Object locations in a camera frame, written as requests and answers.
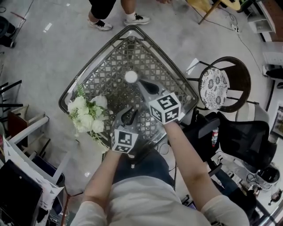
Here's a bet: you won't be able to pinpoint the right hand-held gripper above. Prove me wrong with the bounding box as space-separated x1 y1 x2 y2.
136 79 185 125

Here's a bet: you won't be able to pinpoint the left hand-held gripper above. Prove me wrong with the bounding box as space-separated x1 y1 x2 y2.
110 106 140 154

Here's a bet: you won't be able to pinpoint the person's left forearm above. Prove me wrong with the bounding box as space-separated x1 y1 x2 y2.
83 150 122 211

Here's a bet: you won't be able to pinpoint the person's right forearm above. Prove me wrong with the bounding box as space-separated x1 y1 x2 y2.
163 120 223 211

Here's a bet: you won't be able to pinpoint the glass-top metal lattice table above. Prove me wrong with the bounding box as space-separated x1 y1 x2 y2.
58 24 199 164

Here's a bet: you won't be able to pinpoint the white flower bouquet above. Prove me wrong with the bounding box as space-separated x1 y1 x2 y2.
67 85 109 154

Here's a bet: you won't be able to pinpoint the person's dark blue trousers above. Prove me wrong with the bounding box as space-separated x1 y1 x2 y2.
112 149 176 188

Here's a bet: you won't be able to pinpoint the floral seat cushion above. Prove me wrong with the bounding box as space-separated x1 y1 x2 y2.
198 67 229 110

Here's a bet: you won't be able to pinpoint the red and white bottle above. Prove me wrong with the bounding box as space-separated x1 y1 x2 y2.
211 127 220 148

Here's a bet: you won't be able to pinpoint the person's beige shirt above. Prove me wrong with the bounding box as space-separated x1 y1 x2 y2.
69 175 250 226

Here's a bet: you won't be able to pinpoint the round dark metal chair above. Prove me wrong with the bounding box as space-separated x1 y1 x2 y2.
186 56 260 113

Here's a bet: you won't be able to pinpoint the black mesh office chair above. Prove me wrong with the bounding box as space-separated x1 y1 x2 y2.
183 111 278 176

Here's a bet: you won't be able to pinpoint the yellow wooden table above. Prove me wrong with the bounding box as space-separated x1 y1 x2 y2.
185 0 241 25

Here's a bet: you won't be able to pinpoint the white shelf unit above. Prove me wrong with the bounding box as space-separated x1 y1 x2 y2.
246 12 276 34

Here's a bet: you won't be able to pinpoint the black flat bag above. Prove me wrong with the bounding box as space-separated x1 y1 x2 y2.
0 159 43 226

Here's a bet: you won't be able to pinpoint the white metal frame rack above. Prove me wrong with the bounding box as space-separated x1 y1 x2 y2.
8 114 72 185

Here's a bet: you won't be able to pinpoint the black floor cable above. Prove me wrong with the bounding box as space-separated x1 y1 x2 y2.
190 5 265 72

